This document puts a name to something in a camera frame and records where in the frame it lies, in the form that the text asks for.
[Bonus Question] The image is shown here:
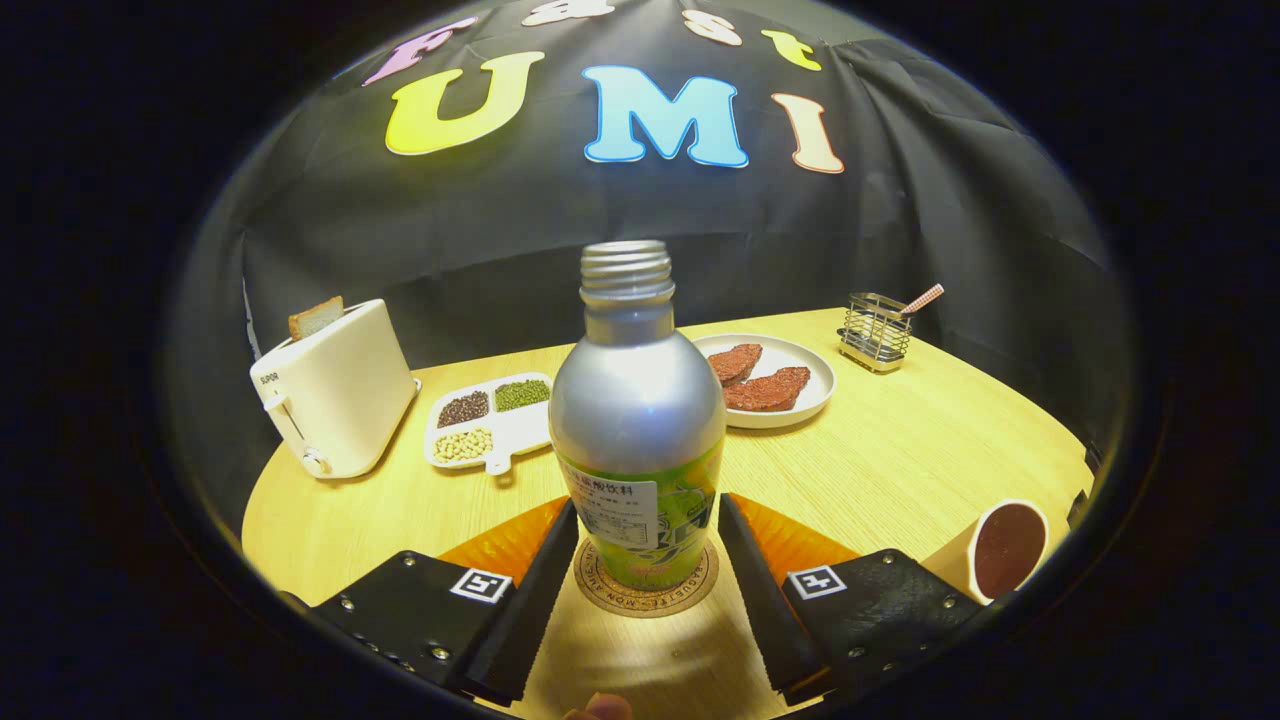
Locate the wooden table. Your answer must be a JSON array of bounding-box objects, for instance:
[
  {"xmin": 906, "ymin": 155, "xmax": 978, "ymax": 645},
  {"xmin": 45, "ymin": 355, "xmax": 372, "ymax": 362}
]
[{"xmin": 241, "ymin": 307, "xmax": 1096, "ymax": 720}]

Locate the silver bottle with green label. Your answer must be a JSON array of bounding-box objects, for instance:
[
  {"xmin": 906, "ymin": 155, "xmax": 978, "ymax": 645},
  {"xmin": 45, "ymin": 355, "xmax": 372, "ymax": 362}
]
[{"xmin": 548, "ymin": 240, "xmax": 728, "ymax": 591}]

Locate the round cork coaster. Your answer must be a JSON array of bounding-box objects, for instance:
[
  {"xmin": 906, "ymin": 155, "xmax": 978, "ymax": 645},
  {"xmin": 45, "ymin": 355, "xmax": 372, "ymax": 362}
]
[{"xmin": 573, "ymin": 538, "xmax": 720, "ymax": 619}]

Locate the beige cup with wooden handle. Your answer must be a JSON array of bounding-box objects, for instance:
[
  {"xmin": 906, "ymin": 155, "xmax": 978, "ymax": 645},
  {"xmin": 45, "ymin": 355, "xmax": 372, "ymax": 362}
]
[{"xmin": 920, "ymin": 499, "xmax": 1050, "ymax": 606}]

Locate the metal wire holder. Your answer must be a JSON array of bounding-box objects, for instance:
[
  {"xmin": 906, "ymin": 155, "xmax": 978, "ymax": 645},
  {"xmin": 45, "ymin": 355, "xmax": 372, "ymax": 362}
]
[{"xmin": 838, "ymin": 292, "xmax": 913, "ymax": 374}]

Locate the black backdrop cloth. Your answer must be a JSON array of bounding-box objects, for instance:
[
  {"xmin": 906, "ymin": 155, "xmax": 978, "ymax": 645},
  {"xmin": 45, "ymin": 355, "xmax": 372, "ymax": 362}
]
[{"xmin": 165, "ymin": 0, "xmax": 1126, "ymax": 521}]

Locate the white toaster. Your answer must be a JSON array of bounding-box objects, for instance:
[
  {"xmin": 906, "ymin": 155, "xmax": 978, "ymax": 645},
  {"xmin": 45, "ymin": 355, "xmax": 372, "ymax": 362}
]
[{"xmin": 249, "ymin": 298, "xmax": 422, "ymax": 480}]

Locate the red meat slice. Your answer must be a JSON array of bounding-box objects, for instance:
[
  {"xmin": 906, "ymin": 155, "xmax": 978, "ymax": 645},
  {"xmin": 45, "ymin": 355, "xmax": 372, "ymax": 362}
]
[
  {"xmin": 722, "ymin": 366, "xmax": 812, "ymax": 413},
  {"xmin": 707, "ymin": 343, "xmax": 764, "ymax": 388}
]

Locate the white divided dish of beans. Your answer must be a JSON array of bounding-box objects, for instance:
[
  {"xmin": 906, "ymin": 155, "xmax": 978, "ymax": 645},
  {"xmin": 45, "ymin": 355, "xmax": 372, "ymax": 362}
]
[{"xmin": 424, "ymin": 372, "xmax": 554, "ymax": 476}]

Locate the bread slice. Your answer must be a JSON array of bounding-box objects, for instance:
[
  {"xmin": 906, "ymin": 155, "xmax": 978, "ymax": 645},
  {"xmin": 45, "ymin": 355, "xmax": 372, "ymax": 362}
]
[{"xmin": 288, "ymin": 295, "xmax": 345, "ymax": 341}]

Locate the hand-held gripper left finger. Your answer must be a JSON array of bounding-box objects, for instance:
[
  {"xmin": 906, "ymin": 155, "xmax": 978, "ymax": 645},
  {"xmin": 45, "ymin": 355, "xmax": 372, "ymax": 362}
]
[{"xmin": 310, "ymin": 497, "xmax": 581, "ymax": 706}]

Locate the white oval plate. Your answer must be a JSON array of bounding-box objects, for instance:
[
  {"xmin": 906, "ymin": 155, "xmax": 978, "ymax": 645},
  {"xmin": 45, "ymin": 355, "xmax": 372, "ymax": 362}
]
[{"xmin": 690, "ymin": 333, "xmax": 836, "ymax": 431}]

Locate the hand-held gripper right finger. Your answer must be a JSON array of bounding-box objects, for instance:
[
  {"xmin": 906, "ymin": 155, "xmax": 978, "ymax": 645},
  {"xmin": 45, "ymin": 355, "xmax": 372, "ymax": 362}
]
[{"xmin": 717, "ymin": 492, "xmax": 986, "ymax": 706}]

